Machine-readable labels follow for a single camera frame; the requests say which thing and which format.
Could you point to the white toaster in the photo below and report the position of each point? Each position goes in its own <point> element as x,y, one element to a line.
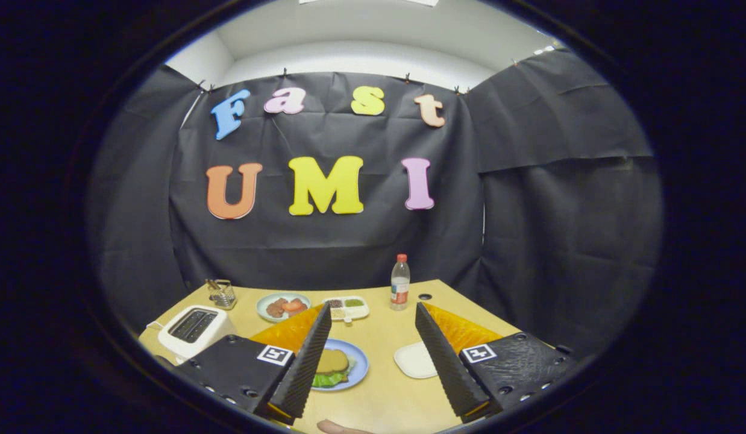
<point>213,334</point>

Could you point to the white square plate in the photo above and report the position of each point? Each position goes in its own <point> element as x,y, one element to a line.
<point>412,360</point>

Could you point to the brown meat patty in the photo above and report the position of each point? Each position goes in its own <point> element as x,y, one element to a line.
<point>275,309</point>
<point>299,313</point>

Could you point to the blue plate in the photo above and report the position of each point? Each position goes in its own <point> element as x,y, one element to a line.
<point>361,360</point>

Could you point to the ceiling light panel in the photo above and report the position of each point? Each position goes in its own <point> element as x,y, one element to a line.
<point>367,2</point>

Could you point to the black backdrop cloth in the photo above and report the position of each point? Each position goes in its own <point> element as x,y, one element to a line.
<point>325,241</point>

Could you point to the green lettuce leaf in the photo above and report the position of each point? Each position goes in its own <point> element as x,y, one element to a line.
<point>328,381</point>

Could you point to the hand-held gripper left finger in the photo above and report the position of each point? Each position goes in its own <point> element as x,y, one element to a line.
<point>307,364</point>

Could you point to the clear bottle with red cap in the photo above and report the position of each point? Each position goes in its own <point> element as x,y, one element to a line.
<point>400,286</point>

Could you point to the pale green plate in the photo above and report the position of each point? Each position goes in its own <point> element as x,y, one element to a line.
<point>261,308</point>

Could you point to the red tomato slice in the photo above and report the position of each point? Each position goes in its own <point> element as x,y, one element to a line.
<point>293,305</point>

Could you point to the white divided seasoning tray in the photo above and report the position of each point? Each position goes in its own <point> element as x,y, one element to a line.
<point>358,312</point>

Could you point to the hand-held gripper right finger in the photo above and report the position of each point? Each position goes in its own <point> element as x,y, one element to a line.
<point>445,364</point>

